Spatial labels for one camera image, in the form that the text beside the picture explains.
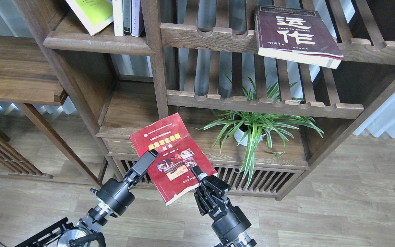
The green spider plant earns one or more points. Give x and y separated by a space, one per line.
263 124

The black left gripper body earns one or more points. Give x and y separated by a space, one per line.
115 197

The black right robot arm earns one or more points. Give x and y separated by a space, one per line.
230 223

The white upright book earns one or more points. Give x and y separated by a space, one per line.
117 6

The dark grey upright book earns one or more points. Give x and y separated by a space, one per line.
127 16

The yellow green book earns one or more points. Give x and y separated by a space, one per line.
95 15

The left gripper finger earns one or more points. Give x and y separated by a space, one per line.
150 156

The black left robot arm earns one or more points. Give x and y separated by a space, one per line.
68 235

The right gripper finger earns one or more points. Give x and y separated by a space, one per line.
199 174

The red paperback book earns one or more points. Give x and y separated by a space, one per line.
178 153

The wooden side table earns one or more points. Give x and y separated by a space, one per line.
26 79

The lilac upright book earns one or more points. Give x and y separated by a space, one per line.
137 19

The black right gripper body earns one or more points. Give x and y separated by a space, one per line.
230 223

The dark maroon large book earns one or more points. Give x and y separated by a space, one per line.
296 35

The wooden bookshelf unit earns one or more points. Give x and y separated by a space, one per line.
198 55

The white plant pot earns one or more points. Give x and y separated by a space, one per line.
240 134

